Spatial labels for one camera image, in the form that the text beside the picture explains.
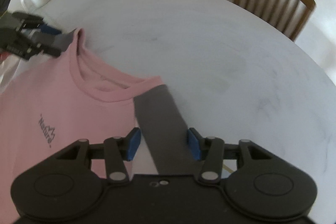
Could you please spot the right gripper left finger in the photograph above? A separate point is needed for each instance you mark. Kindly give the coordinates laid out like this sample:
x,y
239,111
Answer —
x,y
69,183

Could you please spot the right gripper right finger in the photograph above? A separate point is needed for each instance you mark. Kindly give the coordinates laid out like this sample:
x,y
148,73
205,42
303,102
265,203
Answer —
x,y
254,181

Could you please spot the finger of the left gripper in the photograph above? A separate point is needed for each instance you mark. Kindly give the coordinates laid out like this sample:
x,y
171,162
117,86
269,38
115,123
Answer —
x,y
30,49
31,22

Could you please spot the pink white grey sweatshirt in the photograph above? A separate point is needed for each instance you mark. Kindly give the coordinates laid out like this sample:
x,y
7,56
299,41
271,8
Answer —
x,y
78,96

